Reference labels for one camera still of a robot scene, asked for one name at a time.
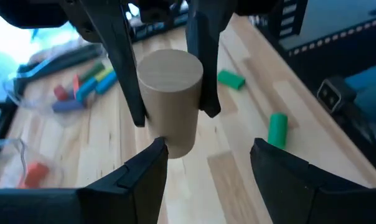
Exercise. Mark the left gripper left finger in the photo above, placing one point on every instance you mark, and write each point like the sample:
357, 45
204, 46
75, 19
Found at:
82, 205

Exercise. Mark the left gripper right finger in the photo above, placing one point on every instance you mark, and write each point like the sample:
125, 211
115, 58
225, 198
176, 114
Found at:
315, 202

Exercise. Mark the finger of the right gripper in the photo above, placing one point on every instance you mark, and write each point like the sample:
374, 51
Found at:
209, 62
122, 62

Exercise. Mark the lime green plank block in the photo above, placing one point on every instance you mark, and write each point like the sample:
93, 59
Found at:
104, 74

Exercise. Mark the blue plank block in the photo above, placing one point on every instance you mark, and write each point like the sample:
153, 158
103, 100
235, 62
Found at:
86, 88

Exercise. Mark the thin red plank block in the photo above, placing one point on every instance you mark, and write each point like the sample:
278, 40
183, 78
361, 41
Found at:
76, 84

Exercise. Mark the natural wood cylinder block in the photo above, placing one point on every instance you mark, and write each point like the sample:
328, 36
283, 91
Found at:
172, 99

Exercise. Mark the red arch block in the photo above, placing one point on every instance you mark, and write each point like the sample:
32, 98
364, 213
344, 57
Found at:
35, 175

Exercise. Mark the long red block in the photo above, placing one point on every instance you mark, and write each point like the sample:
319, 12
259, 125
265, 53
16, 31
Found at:
60, 92

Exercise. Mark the purple block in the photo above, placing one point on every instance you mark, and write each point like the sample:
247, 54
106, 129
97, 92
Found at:
68, 105

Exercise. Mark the green half cylinder block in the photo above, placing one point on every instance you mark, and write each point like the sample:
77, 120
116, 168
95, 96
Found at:
277, 130

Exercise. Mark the clear plastic bin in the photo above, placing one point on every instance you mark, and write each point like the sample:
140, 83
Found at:
20, 93
16, 149

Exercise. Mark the black vented box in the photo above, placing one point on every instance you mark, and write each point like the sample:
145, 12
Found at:
289, 17

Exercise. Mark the dark dashed-edge floor mat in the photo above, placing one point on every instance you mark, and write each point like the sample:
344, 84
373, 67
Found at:
346, 46

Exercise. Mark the black table-level camera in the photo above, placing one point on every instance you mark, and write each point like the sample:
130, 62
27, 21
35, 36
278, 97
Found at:
334, 93

